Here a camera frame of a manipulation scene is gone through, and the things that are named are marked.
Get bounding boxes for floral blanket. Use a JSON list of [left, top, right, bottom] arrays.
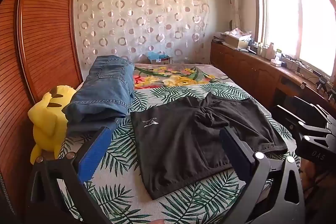
[[133, 63, 231, 89]]

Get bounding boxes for wooden framed window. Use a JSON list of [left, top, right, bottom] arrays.
[[251, 0, 336, 77]]

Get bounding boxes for circle pattern curtain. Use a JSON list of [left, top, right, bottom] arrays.
[[74, 0, 210, 67]]

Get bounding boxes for cardboard box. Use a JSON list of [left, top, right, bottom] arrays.
[[224, 34, 250, 48]]

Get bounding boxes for wooden slatted wardrobe door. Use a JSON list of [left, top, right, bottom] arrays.
[[0, 0, 83, 214]]

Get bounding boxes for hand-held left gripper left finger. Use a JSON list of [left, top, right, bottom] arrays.
[[28, 126, 114, 224]]

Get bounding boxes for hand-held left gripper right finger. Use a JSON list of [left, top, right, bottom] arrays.
[[219, 126, 306, 224]]

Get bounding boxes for black pants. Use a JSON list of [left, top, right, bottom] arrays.
[[130, 93, 288, 200]]

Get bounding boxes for blue packet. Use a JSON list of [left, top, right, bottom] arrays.
[[147, 51, 170, 64]]

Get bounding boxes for yellow plush toy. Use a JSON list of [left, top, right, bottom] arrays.
[[28, 85, 76, 165]]

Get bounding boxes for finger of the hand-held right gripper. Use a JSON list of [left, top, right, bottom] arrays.
[[292, 96, 335, 125], [270, 105, 328, 136]]

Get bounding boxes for white tissue box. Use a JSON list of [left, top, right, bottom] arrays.
[[270, 55, 283, 67]]

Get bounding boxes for long wooden cabinet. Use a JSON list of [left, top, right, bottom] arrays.
[[210, 40, 336, 111]]

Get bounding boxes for leaf print bed sheet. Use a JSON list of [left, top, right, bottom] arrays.
[[56, 81, 301, 224]]

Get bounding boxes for blue denim jeans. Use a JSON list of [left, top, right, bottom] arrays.
[[63, 55, 135, 132]]

